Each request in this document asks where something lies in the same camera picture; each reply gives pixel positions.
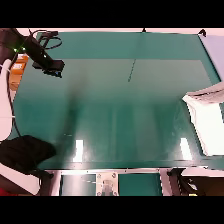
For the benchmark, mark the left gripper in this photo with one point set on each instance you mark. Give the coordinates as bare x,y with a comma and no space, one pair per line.
50,65

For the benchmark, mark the white garment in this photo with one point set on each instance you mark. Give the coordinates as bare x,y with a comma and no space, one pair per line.
208,126

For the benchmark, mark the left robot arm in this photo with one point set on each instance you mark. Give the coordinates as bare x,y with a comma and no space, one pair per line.
30,45

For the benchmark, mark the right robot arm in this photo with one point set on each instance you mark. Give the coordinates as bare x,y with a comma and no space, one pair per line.
176,183

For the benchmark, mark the orange box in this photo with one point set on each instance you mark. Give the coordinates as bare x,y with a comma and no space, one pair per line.
18,71

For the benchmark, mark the black garment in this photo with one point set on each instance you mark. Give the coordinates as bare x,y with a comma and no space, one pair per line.
25,153

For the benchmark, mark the silver frame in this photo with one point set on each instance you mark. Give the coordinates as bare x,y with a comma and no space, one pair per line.
106,183

